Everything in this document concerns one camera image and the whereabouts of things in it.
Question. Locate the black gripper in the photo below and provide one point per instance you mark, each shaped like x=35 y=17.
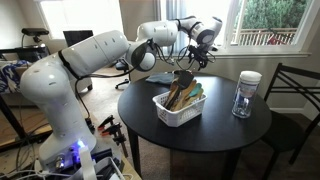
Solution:
x=200 y=53

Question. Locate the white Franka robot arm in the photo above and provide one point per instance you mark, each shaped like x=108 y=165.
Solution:
x=60 y=93

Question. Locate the black spatula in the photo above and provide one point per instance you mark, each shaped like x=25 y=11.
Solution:
x=185 y=79

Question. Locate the teal spatula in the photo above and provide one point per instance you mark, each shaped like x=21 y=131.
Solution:
x=196 y=90

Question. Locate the steel cutlery holder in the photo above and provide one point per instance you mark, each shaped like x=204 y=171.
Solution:
x=176 y=71

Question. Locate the wooden spatula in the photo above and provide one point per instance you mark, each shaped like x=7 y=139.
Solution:
x=185 y=95

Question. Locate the white plastic basket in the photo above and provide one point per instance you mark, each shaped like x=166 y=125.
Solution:
x=180 y=115

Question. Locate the light wooden turner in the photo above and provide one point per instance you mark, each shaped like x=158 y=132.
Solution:
x=197 y=96

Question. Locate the wooden spoon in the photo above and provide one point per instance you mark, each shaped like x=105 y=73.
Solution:
x=173 y=87

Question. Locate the blue cloth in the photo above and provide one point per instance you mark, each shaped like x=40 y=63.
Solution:
x=160 y=78

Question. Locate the clear jar white lid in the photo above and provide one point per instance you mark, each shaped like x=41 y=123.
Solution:
x=246 y=93

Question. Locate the black round table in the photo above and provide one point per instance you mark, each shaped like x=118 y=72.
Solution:
x=213 y=126

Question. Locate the grey curtain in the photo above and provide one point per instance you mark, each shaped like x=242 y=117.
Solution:
x=170 y=10

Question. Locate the white deck railing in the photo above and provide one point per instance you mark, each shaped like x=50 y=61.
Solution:
x=263 y=36

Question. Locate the black office chair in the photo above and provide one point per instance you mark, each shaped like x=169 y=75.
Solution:
x=122 y=68

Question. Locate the black metal chair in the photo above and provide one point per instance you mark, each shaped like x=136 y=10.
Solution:
x=283 y=133

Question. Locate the black orange clamp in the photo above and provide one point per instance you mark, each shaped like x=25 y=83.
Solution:
x=106 y=121
x=117 y=135

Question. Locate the black monitor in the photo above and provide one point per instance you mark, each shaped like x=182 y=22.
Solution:
x=78 y=37

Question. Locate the white framed living room window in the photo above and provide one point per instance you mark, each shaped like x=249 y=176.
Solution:
x=80 y=16

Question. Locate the white plastic box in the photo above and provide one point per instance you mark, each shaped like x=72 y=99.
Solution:
x=106 y=170

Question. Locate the black side desk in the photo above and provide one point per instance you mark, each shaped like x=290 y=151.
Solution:
x=20 y=53

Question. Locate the blue white patterned fabric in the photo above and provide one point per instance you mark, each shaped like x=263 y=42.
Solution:
x=10 y=75

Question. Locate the black camera on stand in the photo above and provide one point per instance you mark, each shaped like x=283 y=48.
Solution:
x=35 y=32

